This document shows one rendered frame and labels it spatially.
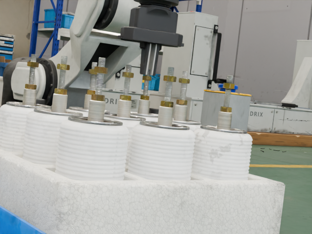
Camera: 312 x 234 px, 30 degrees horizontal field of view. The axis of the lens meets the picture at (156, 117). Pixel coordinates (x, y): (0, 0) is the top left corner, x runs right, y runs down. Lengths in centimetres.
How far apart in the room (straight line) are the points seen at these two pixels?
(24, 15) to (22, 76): 580
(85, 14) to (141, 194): 73
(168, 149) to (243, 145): 14
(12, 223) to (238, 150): 35
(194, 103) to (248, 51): 438
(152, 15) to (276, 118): 308
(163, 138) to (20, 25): 669
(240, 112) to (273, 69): 641
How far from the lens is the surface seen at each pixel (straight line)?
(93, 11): 140
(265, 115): 406
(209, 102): 119
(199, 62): 370
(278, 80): 751
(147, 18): 111
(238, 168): 91
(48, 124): 87
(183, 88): 103
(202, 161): 91
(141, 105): 112
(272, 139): 402
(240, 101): 118
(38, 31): 655
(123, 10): 140
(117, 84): 335
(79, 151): 77
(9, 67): 190
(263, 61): 772
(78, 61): 151
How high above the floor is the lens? 31
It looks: 3 degrees down
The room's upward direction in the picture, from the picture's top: 6 degrees clockwise
